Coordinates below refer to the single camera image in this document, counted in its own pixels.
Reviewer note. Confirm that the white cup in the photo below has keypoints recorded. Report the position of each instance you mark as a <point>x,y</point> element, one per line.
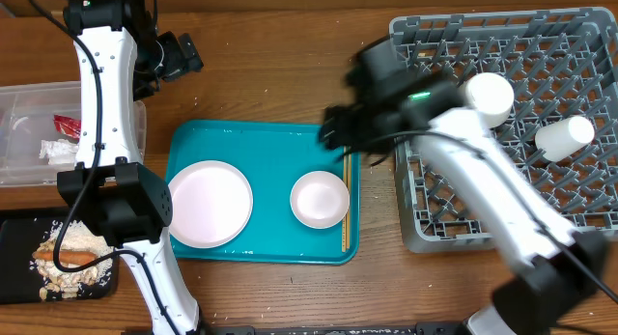
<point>561,139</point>

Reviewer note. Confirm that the small white plate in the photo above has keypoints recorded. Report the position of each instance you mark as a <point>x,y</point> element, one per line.
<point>320,200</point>

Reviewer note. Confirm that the clear plastic storage bin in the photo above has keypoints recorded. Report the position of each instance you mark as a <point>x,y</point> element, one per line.
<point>27,119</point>

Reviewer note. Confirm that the white tissue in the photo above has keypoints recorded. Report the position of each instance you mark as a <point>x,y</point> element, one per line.
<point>58,152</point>

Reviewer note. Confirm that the wooden chopstick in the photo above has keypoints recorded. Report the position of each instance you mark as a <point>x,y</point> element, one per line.
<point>348,214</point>
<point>344,246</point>

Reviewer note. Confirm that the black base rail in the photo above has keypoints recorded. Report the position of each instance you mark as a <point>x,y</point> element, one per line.
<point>421,328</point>

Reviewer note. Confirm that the black waste tray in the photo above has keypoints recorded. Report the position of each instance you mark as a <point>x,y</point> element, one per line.
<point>23,280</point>

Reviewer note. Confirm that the food scraps pile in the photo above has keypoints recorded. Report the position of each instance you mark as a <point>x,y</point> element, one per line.
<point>72,272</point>

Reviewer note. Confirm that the large white plate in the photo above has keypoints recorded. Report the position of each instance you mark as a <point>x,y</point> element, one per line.
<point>212,203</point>

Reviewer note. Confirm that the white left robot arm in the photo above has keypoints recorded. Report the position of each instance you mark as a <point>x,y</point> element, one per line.
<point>123,59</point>

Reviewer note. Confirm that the grey dishwasher rack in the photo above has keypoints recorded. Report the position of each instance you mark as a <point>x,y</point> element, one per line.
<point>560,63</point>

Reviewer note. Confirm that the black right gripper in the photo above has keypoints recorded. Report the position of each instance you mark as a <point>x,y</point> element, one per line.
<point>340,132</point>

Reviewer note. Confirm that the teal plastic tray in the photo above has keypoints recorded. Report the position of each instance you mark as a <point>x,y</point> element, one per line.
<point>273,157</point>

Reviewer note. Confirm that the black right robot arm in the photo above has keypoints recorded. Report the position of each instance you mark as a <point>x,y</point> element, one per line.
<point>555,266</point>

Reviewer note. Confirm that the white saucer bowl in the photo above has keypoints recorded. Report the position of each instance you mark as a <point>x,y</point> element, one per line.
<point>491,95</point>

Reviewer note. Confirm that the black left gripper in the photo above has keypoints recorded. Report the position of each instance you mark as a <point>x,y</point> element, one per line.
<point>180,62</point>

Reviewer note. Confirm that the red snack wrapper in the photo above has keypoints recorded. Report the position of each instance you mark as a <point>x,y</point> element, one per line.
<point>67,126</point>

